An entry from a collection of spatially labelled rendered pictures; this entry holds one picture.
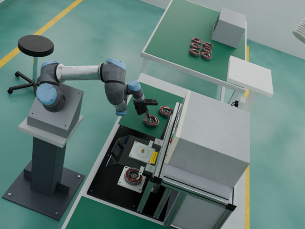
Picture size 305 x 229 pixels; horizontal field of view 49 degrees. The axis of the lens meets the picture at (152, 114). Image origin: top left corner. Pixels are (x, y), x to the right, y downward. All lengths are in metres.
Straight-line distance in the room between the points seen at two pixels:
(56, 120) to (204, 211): 1.09
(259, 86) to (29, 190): 1.97
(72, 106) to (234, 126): 1.04
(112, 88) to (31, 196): 1.32
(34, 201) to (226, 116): 1.67
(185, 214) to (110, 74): 0.87
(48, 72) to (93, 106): 1.69
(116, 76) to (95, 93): 2.01
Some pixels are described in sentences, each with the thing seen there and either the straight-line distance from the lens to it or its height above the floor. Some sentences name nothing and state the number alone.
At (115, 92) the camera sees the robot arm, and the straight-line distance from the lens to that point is 1.90.
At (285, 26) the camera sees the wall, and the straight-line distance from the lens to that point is 6.58.
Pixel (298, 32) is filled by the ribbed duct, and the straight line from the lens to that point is 2.64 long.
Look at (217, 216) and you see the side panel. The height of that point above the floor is 0.98.
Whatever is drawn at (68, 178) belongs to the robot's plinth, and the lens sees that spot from 3.01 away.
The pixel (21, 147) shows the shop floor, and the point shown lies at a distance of 3.23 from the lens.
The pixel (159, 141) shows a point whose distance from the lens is 2.17.
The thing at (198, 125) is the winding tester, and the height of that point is 1.32.
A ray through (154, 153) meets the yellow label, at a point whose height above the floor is 1.07.
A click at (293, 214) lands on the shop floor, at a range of 3.66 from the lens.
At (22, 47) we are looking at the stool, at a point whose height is 0.56.
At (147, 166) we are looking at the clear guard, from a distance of 1.81.
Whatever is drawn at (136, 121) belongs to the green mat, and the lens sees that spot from 2.52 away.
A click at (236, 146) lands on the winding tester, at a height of 1.32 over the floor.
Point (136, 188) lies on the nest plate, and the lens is 2.07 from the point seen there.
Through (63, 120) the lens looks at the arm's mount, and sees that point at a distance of 2.25.
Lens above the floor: 2.39
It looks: 39 degrees down
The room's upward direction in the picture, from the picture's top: 19 degrees clockwise
